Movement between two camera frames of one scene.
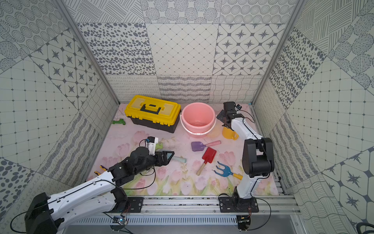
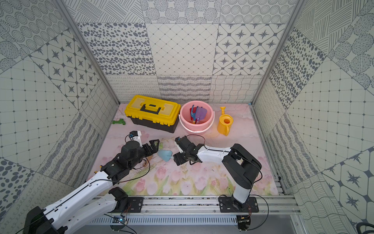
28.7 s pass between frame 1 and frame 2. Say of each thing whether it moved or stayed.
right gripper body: moved
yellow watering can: moved
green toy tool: stayed
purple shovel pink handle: moved
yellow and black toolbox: stayed
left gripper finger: moved
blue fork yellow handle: moved
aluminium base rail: stayed
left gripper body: moved
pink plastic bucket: stayed
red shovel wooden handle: moved
